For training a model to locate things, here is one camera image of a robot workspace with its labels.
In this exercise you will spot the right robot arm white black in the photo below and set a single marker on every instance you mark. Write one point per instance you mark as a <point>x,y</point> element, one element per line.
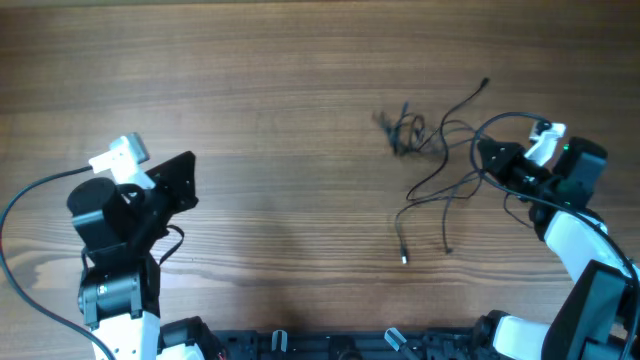
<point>600,317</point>

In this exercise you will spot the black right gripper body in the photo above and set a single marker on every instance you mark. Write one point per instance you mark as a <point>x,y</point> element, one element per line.
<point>527,177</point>

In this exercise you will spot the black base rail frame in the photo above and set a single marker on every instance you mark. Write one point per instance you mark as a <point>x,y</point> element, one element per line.
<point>428,345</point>

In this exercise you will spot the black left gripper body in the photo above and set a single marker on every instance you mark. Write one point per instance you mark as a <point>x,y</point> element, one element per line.
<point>154,211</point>

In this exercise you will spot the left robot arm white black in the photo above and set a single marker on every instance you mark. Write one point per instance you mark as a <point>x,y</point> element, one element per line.
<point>119,225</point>

